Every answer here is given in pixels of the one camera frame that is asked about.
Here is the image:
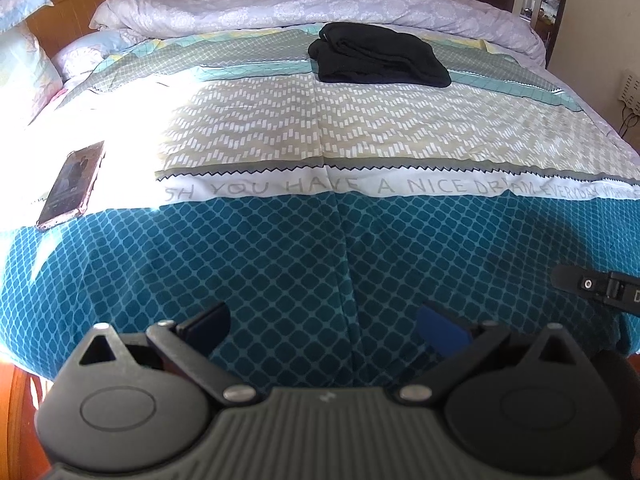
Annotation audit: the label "white wall socket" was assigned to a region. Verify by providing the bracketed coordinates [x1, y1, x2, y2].
[617, 69, 640, 112]

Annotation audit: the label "dark cable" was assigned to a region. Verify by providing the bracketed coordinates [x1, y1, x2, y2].
[619, 102, 640, 140]

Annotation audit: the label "smartphone in clear case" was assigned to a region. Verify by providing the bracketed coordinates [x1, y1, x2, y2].
[36, 140, 107, 232]

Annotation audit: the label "pastel patterned pillow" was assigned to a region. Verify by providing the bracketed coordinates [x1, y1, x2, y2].
[0, 0, 65, 126]

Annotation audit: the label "black pants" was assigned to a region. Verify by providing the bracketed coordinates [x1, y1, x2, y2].
[307, 22, 452, 88]

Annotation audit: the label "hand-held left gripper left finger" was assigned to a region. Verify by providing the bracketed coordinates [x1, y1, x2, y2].
[79, 300, 259, 404]

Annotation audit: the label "lavender quilt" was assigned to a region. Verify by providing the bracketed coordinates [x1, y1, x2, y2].
[90, 0, 548, 68]

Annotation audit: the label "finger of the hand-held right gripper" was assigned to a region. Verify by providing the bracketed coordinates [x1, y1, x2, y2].
[553, 264, 640, 318]

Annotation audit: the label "patterned teal bed sheet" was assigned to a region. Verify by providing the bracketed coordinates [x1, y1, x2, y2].
[0, 22, 640, 392]

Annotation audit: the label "wooden headboard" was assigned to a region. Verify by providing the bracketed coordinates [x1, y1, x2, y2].
[27, 0, 139, 63]

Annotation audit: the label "lavender floral pillow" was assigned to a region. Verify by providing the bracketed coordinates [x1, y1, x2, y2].
[51, 29, 151, 82]

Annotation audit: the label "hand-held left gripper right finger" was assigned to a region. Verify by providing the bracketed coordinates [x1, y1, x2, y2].
[399, 301, 577, 403]

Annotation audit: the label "wooden bed frame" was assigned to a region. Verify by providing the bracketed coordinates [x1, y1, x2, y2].
[0, 357, 55, 480]

